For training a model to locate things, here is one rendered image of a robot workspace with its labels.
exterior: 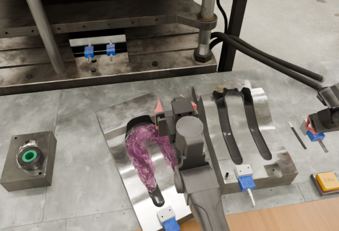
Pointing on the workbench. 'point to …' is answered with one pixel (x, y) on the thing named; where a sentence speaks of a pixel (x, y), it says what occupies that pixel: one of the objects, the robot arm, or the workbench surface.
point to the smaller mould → (8, 179)
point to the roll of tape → (27, 164)
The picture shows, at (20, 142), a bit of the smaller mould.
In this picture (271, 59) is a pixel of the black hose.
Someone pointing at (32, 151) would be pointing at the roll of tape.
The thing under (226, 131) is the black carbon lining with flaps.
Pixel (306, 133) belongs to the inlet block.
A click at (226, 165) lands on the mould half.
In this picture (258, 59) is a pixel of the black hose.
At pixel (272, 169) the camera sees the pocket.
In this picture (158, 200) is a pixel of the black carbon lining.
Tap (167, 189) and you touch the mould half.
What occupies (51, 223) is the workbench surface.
